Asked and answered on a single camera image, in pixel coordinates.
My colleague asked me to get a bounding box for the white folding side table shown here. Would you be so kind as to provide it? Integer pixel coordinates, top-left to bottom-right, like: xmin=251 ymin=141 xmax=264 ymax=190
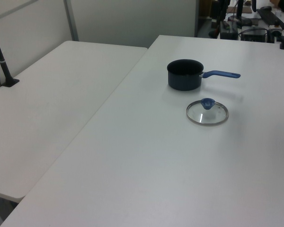
xmin=0 ymin=40 xmax=149 ymax=203

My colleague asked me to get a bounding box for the glass lid with blue knob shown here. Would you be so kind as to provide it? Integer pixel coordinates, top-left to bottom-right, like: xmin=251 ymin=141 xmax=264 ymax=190
xmin=186 ymin=97 xmax=229 ymax=126

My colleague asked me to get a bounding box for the dark saucepan with blue handle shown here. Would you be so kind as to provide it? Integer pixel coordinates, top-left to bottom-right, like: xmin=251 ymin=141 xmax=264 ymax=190
xmin=167 ymin=59 xmax=241 ymax=92

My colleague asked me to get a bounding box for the black camera stand pole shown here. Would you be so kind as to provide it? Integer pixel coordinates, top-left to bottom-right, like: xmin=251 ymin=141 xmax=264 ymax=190
xmin=0 ymin=20 xmax=20 ymax=87

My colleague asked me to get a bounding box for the black electronics box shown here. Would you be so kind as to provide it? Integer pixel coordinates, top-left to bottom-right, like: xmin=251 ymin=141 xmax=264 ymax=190
xmin=241 ymin=28 xmax=268 ymax=43

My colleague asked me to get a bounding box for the black monitor stand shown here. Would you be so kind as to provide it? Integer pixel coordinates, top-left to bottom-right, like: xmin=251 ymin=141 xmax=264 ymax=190
xmin=235 ymin=0 xmax=246 ymax=21

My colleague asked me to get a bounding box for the grey aluminium partition post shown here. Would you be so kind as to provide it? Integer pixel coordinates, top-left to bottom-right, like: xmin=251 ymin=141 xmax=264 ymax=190
xmin=63 ymin=0 xmax=79 ymax=42

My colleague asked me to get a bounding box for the black computer keyboard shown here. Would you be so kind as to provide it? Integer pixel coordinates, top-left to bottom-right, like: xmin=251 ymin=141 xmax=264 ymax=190
xmin=256 ymin=9 xmax=284 ymax=28

